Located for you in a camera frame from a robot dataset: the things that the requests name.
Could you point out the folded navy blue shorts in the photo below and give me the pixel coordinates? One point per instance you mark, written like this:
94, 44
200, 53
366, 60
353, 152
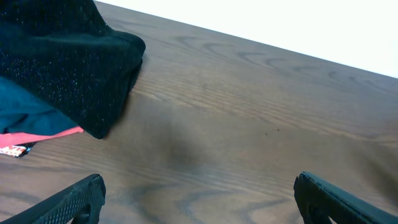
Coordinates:
22, 112

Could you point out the black sparkly velvet skirt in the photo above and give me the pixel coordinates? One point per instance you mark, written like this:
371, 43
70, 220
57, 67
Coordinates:
65, 54

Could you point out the folded red garment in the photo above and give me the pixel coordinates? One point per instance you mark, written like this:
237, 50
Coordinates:
19, 144

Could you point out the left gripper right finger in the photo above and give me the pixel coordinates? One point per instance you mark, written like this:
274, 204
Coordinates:
319, 202

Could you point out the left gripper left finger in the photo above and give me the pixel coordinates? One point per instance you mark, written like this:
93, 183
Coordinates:
79, 203

